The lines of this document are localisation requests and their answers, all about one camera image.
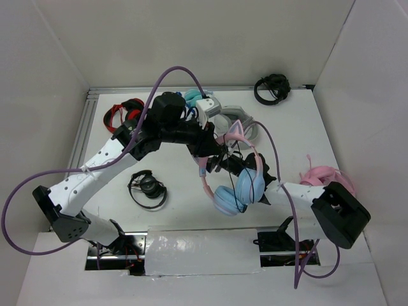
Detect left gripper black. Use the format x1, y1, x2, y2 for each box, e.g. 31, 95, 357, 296
160, 112, 222, 158

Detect blue pink cat-ear headphones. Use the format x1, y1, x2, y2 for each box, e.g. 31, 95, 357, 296
196, 121, 265, 216

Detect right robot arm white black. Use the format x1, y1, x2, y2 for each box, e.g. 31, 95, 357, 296
198, 153, 371, 249

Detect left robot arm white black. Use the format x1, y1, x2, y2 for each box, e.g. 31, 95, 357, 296
33, 92, 222, 254

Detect grey white headphones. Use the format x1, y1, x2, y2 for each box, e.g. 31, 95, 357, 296
214, 105, 258, 142

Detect teal white headphones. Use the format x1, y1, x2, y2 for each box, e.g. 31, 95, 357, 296
176, 89, 203, 108

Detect small black on-ear headphones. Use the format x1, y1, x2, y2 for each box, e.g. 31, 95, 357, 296
127, 170, 168, 210

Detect red black headphones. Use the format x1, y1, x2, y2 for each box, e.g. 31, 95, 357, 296
103, 98, 145, 134

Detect black headphones far corner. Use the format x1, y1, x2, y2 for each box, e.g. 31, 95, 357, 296
254, 73, 291, 106

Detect white taped cover plate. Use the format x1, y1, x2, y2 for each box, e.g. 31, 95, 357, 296
145, 229, 261, 276

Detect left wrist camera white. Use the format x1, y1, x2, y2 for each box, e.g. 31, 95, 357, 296
195, 98, 222, 128

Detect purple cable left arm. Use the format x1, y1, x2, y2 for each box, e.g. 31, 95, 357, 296
1, 66, 208, 256

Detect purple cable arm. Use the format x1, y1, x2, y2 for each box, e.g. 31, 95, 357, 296
1, 66, 208, 256
251, 120, 339, 290

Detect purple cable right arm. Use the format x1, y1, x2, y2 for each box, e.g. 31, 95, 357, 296
251, 120, 339, 290

